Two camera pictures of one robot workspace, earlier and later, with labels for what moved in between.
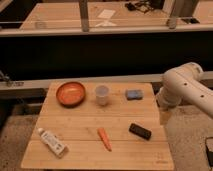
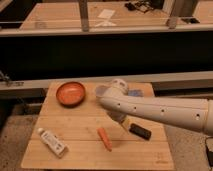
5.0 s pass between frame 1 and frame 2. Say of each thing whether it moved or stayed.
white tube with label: stayed
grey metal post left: stayed
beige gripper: moved
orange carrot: stayed
